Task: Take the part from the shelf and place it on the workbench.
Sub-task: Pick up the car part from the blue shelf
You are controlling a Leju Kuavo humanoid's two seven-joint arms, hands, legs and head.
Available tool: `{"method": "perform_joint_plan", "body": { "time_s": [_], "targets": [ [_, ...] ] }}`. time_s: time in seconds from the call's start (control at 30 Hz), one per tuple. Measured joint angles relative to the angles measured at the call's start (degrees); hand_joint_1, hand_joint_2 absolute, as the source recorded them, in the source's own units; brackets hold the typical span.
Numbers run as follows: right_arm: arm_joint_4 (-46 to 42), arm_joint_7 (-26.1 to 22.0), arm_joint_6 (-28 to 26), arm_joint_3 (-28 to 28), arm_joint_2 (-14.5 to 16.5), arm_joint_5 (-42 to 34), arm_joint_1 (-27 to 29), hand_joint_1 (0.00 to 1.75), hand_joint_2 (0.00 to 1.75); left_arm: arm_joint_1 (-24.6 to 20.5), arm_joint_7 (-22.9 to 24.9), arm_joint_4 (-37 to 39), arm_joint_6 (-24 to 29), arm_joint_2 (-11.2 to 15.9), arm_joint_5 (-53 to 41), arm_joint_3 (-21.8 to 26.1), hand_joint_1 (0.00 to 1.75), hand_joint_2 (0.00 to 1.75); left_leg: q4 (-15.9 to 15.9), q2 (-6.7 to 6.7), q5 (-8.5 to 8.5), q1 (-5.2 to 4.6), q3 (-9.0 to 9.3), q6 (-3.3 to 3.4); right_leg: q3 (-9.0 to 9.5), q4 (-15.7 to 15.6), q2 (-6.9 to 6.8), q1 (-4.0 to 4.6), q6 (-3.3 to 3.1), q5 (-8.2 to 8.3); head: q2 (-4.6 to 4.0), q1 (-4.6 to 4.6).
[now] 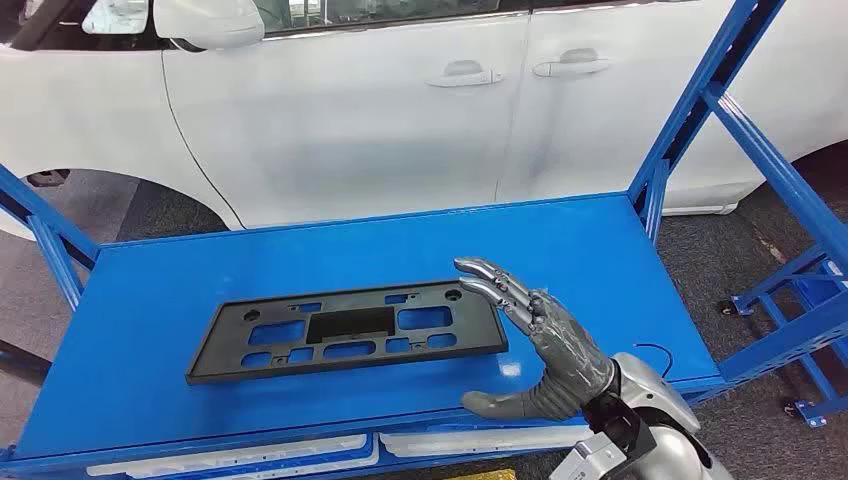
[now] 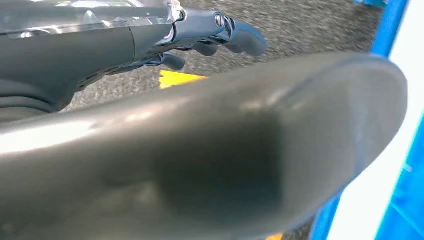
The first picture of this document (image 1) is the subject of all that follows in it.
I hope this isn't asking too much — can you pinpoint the white car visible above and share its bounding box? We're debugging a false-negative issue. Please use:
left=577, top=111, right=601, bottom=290
left=0, top=0, right=848, bottom=243

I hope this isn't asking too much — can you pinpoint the black plastic panel part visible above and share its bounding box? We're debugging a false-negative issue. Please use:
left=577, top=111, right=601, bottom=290
left=185, top=279, right=510, bottom=387

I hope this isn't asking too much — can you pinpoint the blue plastic bin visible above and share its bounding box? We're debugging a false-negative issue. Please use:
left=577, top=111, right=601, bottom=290
left=158, top=453, right=380, bottom=480

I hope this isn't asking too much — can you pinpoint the white plastic bin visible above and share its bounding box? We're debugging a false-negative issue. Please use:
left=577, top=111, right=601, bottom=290
left=380, top=423, right=592, bottom=460
left=86, top=433, right=377, bottom=480

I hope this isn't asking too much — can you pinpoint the thin black wire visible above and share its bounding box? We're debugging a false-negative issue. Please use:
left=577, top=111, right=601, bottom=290
left=632, top=342, right=674, bottom=380

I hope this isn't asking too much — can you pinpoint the blue metal shelf rack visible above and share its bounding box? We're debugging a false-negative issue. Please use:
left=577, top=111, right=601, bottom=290
left=0, top=0, right=848, bottom=480

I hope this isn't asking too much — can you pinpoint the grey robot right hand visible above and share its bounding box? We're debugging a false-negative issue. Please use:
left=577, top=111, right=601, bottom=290
left=453, top=256, right=621, bottom=423

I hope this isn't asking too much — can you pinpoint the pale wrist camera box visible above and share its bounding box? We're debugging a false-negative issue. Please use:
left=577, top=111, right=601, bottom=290
left=548, top=439, right=629, bottom=480

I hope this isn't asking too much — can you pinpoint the black metal bar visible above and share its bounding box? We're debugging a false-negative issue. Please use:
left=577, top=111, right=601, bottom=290
left=0, top=337, right=54, bottom=384

